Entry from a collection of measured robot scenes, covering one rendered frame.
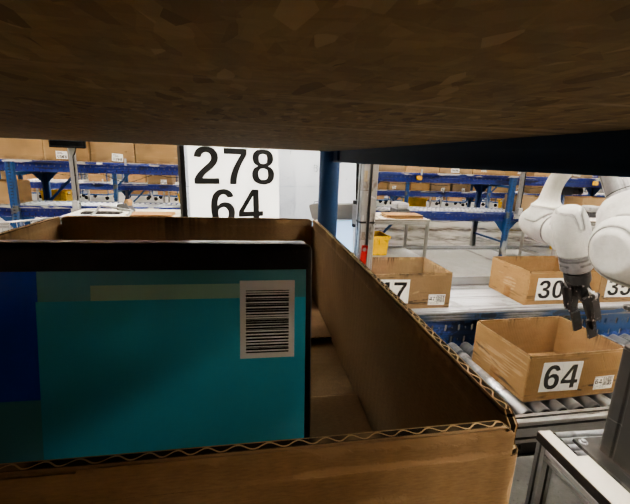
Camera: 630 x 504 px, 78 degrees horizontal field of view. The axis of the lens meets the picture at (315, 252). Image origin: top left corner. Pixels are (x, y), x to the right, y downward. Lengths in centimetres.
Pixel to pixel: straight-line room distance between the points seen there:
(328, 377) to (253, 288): 18
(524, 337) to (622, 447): 62
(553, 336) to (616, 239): 101
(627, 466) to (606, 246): 62
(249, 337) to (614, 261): 90
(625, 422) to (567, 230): 53
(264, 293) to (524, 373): 139
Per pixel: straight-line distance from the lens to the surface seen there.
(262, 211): 97
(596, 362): 168
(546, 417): 153
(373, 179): 97
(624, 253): 99
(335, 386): 32
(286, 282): 16
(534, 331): 187
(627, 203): 105
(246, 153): 95
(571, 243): 139
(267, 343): 16
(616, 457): 141
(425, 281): 178
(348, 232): 110
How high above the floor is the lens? 151
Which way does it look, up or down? 13 degrees down
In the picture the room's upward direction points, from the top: 2 degrees clockwise
